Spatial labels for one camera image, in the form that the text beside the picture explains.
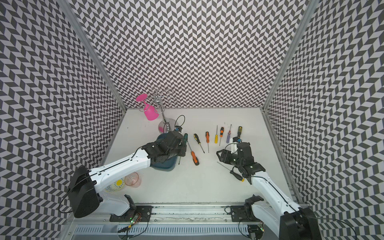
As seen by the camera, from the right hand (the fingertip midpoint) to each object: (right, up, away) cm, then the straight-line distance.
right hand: (220, 156), depth 83 cm
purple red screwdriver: (+8, +10, +19) cm, 23 cm away
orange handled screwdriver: (-6, +7, +16) cm, 19 cm away
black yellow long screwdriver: (+12, -13, 0) cm, 17 cm away
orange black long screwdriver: (-14, -3, +8) cm, 17 cm away
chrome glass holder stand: (-36, +31, +2) cm, 48 cm away
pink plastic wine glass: (-43, +25, +13) cm, 52 cm away
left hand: (-20, +6, -2) cm, 21 cm away
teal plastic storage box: (-29, -4, -1) cm, 29 cm away
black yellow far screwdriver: (+16, +13, +19) cm, 28 cm away
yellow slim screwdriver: (0, +9, +19) cm, 21 cm away
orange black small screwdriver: (+4, +11, +19) cm, 22 cm away
